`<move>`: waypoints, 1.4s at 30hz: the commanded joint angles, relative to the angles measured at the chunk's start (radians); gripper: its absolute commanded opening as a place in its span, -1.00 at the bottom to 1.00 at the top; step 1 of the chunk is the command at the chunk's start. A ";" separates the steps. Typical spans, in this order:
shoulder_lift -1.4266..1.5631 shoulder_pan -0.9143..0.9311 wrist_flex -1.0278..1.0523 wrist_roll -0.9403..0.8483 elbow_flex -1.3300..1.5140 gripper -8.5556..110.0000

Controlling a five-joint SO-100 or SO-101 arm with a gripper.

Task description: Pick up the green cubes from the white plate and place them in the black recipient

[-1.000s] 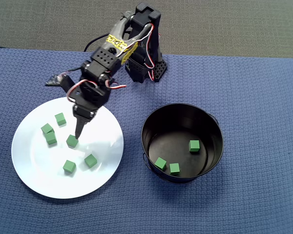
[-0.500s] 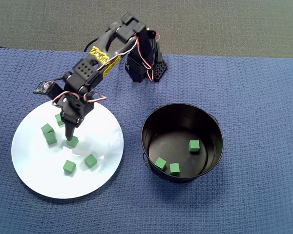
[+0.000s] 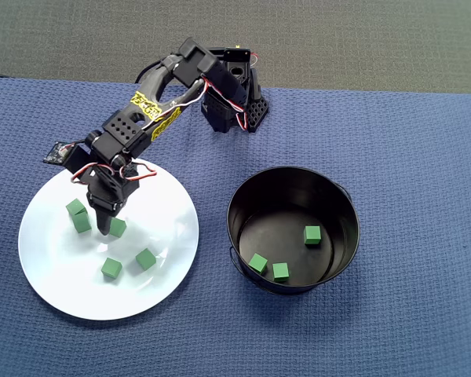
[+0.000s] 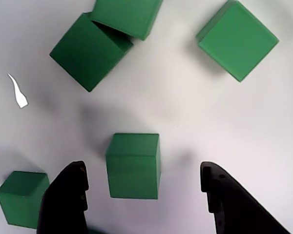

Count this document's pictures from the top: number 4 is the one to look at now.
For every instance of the white round plate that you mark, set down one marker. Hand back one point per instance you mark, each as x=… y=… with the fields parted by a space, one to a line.
x=185 y=109

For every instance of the green cube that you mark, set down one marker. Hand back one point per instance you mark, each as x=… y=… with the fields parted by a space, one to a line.
x=19 y=200
x=133 y=175
x=239 y=44
x=129 y=17
x=85 y=53

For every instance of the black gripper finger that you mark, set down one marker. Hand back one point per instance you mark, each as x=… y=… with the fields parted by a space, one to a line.
x=63 y=202
x=234 y=214

